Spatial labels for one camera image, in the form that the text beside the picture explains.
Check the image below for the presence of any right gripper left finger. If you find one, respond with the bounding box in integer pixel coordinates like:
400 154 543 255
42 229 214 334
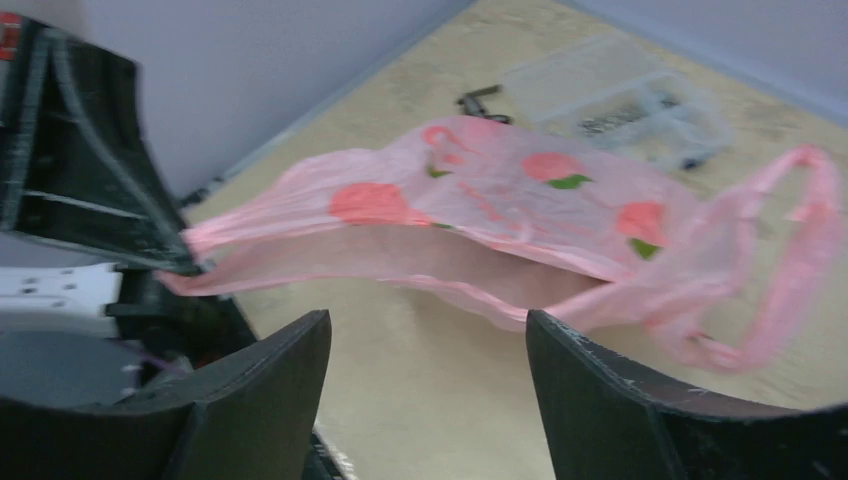
126 310 332 480

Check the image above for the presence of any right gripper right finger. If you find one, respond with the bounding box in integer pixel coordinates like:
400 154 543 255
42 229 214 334
526 311 802 479

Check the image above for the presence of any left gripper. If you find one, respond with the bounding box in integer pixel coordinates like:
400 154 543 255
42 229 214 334
1 13 255 368

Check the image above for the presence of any pink plastic bag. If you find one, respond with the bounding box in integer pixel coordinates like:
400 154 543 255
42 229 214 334
158 116 845 372

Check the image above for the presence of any clear screw organizer box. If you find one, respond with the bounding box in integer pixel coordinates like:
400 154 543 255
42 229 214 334
500 34 732 171

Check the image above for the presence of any black metal clamp tool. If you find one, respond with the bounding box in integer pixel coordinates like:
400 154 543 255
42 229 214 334
455 85 513 125

